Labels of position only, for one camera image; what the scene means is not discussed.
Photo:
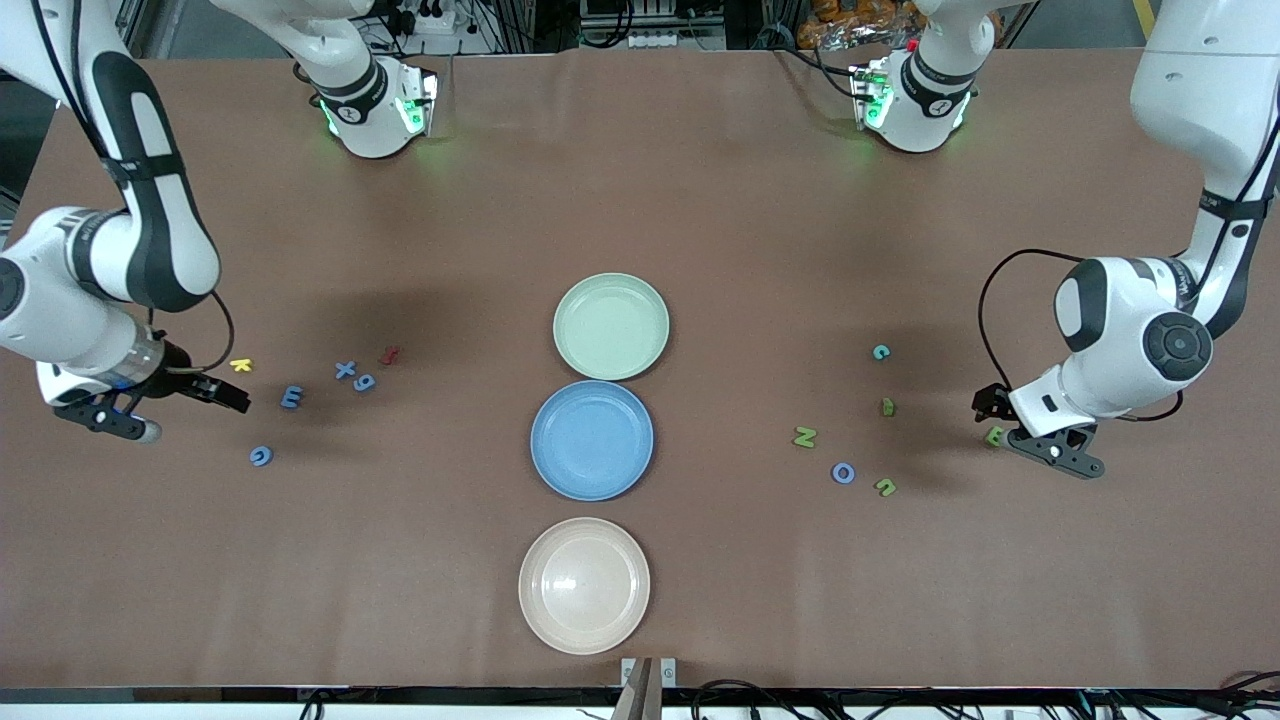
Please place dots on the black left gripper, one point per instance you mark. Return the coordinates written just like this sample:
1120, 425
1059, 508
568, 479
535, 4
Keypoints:
993, 402

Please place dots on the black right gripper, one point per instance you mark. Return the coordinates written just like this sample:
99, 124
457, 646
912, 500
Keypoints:
178, 377

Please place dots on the green foam letter B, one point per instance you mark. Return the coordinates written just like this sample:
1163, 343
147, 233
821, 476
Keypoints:
993, 436

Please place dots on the blue foam letter E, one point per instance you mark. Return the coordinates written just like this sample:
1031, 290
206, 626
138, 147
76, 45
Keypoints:
291, 397

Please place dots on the blue foam letter C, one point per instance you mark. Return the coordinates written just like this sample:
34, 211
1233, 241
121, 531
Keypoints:
255, 456

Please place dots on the blue foam letter X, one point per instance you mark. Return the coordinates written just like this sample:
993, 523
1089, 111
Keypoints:
345, 370

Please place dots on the green foam letter U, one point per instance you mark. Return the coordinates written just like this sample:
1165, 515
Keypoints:
885, 489

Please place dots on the blue foam digit 9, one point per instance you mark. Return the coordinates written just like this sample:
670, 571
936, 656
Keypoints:
364, 382

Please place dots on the green foam letter N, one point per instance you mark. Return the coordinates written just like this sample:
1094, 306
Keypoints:
805, 437

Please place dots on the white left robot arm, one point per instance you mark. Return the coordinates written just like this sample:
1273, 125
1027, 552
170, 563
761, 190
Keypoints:
1200, 80

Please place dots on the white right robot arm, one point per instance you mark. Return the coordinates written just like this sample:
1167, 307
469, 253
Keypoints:
60, 325

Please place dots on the blue foam letter O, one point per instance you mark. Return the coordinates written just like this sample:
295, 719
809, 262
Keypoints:
834, 473

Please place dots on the red foam letter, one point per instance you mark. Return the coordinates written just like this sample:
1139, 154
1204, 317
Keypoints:
390, 355

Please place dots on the blue plate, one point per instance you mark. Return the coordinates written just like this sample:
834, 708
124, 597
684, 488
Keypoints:
592, 440

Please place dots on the pale green plate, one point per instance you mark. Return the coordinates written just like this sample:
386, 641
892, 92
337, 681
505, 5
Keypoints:
611, 327

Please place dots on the beige plate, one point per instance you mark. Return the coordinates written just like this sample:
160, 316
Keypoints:
584, 586

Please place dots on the orange plastic bag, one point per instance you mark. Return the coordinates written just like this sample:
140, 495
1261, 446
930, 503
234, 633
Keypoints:
850, 25

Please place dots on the white power strip black plugs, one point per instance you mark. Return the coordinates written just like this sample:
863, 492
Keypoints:
425, 22

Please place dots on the plain white power strip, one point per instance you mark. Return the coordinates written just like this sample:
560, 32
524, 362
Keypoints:
660, 40

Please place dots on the grey metal mounting bracket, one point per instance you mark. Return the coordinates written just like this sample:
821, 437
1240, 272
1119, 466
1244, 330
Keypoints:
640, 690

